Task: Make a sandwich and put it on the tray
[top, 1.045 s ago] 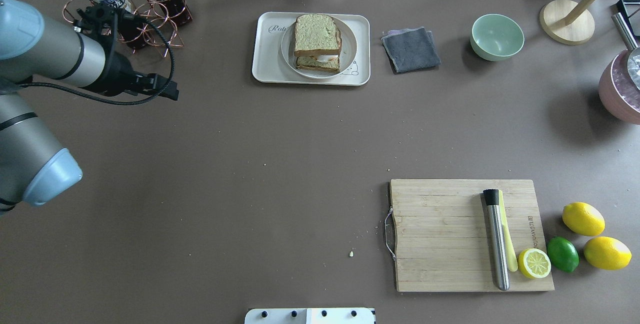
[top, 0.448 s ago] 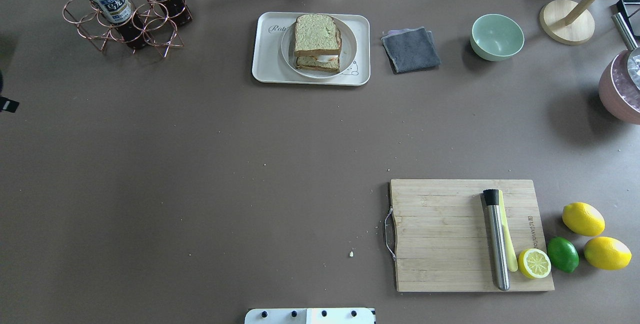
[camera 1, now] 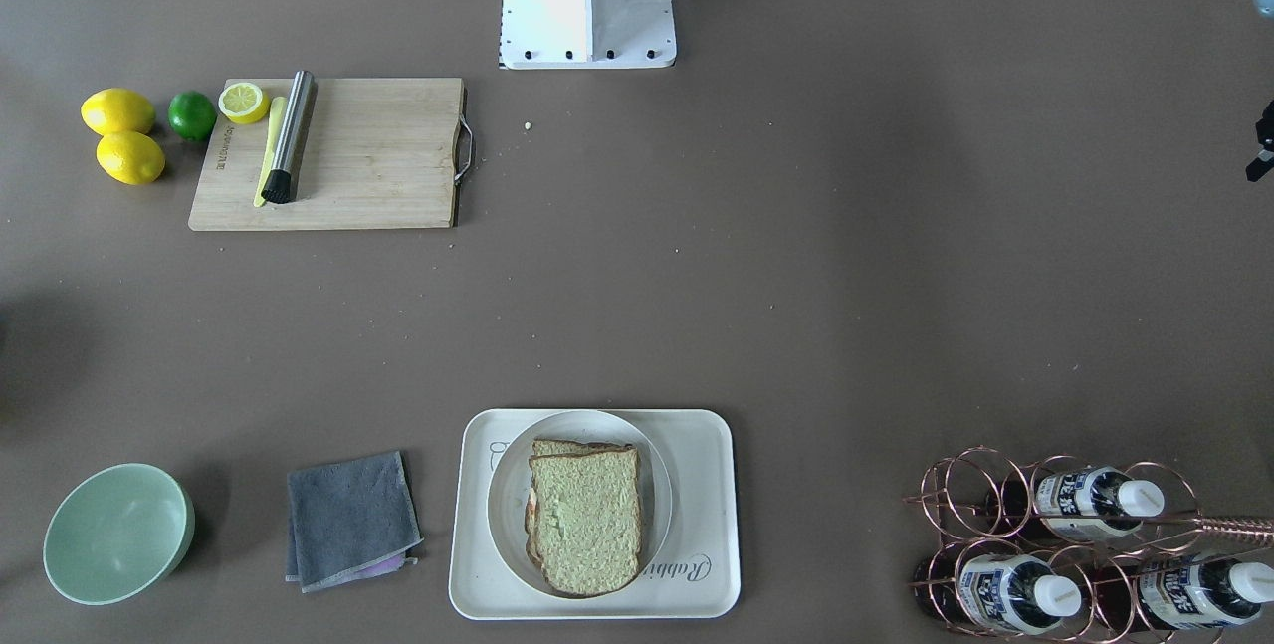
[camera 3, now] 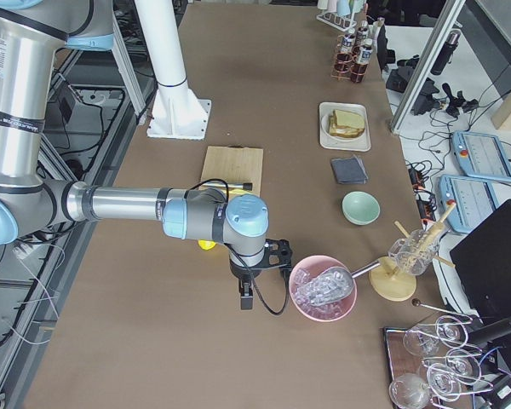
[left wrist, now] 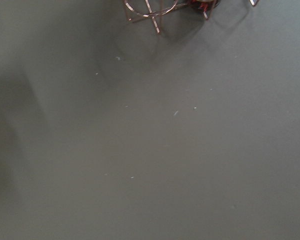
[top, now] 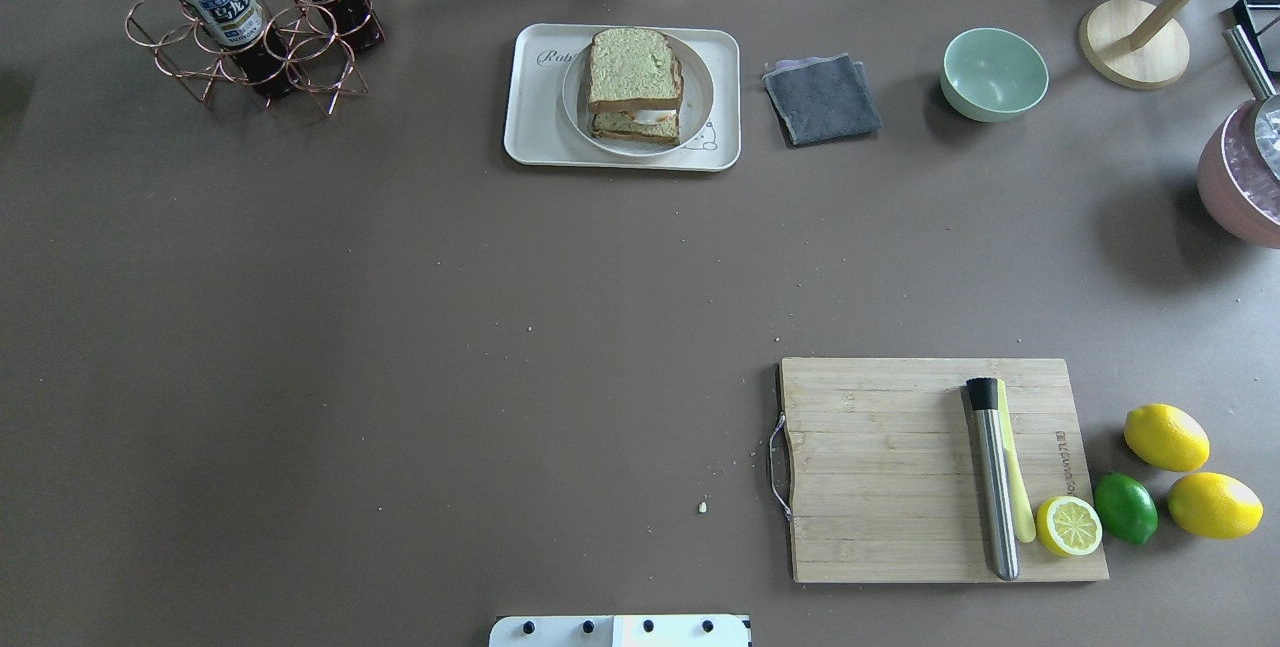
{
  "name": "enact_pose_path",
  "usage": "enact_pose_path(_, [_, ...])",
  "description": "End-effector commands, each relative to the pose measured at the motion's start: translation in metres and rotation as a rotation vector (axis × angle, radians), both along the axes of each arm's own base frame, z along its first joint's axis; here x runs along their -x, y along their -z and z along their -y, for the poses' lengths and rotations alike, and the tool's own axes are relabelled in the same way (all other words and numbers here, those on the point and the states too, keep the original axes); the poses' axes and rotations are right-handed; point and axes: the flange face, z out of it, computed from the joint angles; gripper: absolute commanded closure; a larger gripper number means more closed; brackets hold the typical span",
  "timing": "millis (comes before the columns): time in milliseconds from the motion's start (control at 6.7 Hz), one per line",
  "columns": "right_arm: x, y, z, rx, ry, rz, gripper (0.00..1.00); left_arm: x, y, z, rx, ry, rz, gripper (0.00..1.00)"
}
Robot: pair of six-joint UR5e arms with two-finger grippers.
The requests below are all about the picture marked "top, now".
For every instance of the white round plate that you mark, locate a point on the white round plate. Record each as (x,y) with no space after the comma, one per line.
(693,116)

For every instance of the bread slice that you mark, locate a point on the bread slice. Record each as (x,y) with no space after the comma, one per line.
(633,69)
(615,124)

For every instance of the cream rabbit tray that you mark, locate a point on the cream rabbit tray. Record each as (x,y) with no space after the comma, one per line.
(538,134)

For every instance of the fried egg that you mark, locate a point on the fried egg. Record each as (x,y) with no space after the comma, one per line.
(652,117)

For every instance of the grey folded cloth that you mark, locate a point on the grey folded cloth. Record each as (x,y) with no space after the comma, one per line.
(822,98)

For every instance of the bamboo cutting board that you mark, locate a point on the bamboo cutting board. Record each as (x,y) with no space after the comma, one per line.
(881,482)

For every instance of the steel muddler black tip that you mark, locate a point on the steel muddler black tip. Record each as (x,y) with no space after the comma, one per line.
(993,475)

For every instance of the mint green bowl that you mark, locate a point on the mint green bowl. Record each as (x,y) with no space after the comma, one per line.
(991,75)

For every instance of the yellow knife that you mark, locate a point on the yellow knife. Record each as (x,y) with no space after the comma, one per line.
(1023,516)

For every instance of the half lemon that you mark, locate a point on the half lemon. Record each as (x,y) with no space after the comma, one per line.
(1068,526)

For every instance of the dark tea bottle front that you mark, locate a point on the dark tea bottle front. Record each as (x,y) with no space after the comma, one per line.
(241,28)

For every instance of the green lime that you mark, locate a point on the green lime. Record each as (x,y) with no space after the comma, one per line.
(1126,508)

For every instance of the whole lemon upper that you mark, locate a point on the whole lemon upper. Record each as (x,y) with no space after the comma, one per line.
(1166,437)

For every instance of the whole lemon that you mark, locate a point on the whole lemon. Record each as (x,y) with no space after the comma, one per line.
(1214,505)
(1166,437)

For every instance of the wooden stand with round base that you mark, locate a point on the wooden stand with round base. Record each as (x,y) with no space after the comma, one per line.
(1135,44)

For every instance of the pink ice bucket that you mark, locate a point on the pink ice bucket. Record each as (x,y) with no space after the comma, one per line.
(1235,184)

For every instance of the whole lemon lower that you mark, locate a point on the whole lemon lower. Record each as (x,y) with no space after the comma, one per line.
(1214,505)

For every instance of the black box at table edge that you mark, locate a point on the black box at table edge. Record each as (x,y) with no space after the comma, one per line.
(1255,16)

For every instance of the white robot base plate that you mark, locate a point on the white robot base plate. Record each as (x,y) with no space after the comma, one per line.
(688,629)

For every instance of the copper wire bottle rack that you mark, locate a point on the copper wire bottle rack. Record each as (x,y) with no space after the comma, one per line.
(321,65)

